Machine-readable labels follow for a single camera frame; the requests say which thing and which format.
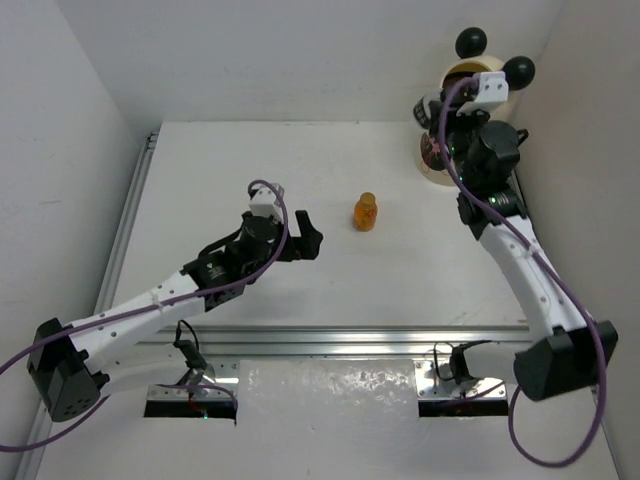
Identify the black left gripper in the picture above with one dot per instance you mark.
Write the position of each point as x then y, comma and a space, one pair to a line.
292, 245

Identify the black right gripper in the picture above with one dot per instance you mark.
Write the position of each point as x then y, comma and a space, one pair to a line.
479, 115

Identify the orange bottle with gold cap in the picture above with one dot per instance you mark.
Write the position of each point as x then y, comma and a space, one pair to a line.
365, 212

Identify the clear bottle black label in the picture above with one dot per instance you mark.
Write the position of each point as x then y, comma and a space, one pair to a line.
426, 112

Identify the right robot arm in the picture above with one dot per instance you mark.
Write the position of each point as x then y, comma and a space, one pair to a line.
568, 350

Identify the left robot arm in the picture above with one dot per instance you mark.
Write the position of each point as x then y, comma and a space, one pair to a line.
75, 366

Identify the cream panda bin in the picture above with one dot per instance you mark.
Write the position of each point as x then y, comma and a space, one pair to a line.
470, 48

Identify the white foam block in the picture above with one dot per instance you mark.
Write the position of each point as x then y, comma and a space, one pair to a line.
359, 390

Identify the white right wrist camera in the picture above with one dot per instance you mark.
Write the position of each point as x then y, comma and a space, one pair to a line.
490, 91

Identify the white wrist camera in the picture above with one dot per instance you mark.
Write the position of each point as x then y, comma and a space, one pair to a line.
264, 203
490, 91

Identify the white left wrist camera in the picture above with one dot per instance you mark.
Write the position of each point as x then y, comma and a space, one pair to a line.
264, 203

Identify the right aluminium side rail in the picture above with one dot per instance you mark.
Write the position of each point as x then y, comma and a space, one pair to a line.
514, 247

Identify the aluminium side rail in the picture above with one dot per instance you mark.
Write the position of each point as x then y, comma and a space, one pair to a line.
514, 247
125, 227

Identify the aluminium table rail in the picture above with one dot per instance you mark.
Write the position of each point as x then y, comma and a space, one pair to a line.
347, 342

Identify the left aluminium side rail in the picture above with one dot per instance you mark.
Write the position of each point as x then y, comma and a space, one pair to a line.
125, 227

